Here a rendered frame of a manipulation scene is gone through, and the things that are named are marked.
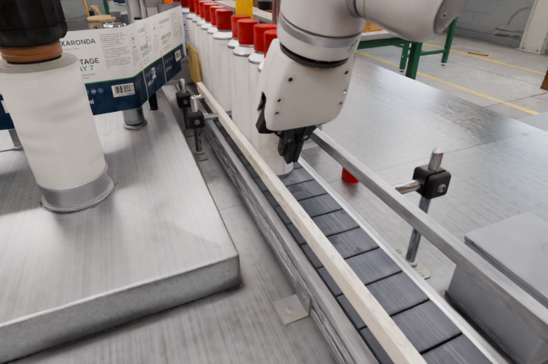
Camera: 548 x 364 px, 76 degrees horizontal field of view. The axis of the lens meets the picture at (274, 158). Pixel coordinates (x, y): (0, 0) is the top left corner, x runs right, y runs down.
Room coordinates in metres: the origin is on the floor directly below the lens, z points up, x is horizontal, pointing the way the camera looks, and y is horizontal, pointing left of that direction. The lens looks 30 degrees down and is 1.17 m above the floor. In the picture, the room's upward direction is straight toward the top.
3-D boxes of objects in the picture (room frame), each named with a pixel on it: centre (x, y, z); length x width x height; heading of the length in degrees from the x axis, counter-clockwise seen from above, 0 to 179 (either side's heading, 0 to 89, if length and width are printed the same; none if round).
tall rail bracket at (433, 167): (0.31, -0.15, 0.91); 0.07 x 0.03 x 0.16; 113
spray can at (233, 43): (0.61, 0.05, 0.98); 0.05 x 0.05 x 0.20
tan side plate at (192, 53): (0.85, 0.20, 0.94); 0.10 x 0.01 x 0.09; 23
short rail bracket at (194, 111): (0.61, 0.15, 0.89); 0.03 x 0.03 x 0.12; 23
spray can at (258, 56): (0.52, 0.01, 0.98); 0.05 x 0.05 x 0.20
